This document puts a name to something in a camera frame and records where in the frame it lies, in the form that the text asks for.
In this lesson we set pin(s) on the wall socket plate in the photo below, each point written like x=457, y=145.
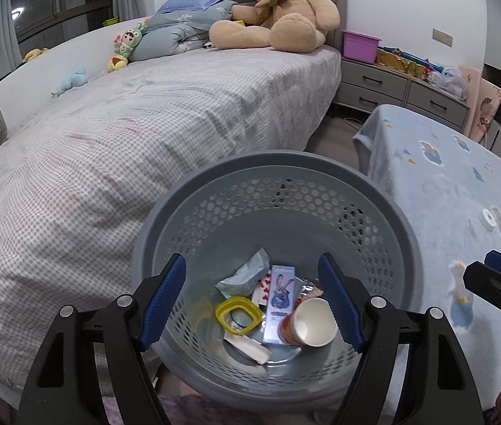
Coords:
x=442, y=37

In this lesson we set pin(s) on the clear plastic bag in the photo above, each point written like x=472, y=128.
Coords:
x=450, y=82

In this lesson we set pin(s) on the folded pale blue quilt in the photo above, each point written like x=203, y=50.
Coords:
x=175, y=37

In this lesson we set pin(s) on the white red-print paper wrapper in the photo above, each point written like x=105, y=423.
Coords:
x=248, y=349

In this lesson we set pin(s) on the green plush doll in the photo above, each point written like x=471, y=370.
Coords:
x=128, y=40

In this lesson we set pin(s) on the tall purple carton box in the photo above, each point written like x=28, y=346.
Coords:
x=279, y=310

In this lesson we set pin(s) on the pale green plastic wrapper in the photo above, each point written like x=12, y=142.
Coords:
x=244, y=276

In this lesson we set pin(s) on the bed with grey checked sheet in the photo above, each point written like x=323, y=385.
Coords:
x=122, y=141

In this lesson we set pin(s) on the yellow plastic lid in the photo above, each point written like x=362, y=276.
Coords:
x=221, y=314

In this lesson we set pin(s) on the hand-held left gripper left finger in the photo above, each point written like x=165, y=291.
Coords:
x=162, y=305

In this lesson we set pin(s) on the white paper cup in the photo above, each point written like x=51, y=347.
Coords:
x=310, y=323

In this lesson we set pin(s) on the large tan teddy bear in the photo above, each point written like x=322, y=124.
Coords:
x=295, y=9

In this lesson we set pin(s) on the yellow red plush toy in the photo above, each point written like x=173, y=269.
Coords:
x=117, y=64

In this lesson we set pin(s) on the grey drawer dresser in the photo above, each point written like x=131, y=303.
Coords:
x=374, y=88

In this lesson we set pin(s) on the pink picture board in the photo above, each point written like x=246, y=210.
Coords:
x=469, y=79
x=485, y=106

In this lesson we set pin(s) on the pink plastic bin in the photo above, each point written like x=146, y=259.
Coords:
x=360, y=46

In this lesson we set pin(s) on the dark window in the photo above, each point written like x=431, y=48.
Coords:
x=55, y=0

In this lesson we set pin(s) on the small yellow-green box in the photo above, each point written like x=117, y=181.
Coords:
x=111, y=21

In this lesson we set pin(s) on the blue red toy stick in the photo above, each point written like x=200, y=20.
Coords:
x=414, y=58

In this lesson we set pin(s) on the small brown snack wrapper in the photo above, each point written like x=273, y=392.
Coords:
x=312, y=290

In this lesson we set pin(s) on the red white snack wrapper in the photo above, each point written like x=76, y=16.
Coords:
x=261, y=290

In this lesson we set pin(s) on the grey perforated plastic basket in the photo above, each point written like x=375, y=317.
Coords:
x=277, y=203

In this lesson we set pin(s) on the blue printed pillow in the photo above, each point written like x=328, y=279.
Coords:
x=193, y=2

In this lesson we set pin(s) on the light blue plush toy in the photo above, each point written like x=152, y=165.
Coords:
x=71, y=82

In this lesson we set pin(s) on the gold gift box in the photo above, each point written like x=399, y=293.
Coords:
x=399, y=64

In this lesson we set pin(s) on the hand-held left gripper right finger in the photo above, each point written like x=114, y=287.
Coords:
x=341, y=305

